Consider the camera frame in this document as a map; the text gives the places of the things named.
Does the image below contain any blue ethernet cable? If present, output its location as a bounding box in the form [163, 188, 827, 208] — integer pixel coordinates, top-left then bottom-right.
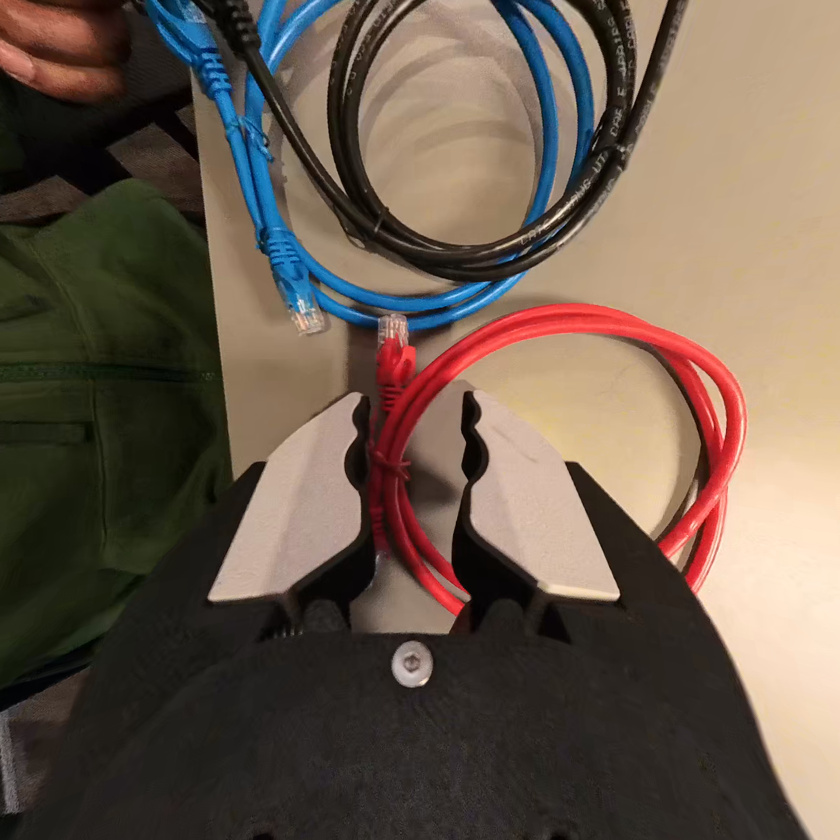
[143, 0, 596, 337]

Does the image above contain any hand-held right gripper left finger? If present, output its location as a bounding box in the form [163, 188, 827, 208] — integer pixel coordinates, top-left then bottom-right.
[208, 392, 376, 608]

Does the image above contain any red ethernet cable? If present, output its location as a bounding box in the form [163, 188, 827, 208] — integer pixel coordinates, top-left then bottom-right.
[367, 303, 748, 618]

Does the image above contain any person's left hand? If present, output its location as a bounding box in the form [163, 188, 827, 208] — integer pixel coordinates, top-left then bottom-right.
[0, 0, 133, 104]

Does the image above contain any black ethernet cable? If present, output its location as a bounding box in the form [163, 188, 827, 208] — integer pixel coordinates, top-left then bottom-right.
[190, 0, 690, 283]

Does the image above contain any person's green sweatshirt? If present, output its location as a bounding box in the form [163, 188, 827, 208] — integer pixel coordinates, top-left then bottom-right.
[0, 177, 232, 685]

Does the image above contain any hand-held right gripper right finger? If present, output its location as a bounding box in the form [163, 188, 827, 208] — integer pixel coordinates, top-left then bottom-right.
[451, 390, 622, 605]

